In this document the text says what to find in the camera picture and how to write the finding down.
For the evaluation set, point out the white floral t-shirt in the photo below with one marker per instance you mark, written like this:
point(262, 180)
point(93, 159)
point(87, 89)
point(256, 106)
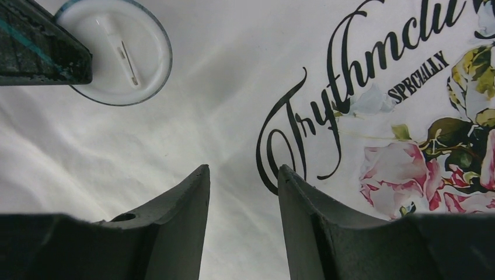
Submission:
point(385, 106)

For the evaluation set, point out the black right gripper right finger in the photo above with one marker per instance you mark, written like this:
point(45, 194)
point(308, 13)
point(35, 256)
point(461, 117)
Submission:
point(326, 239)

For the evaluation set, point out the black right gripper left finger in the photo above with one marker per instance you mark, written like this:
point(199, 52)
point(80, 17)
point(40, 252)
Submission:
point(161, 239)

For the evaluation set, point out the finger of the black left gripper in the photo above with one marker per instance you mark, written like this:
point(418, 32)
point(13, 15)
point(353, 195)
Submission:
point(37, 51)

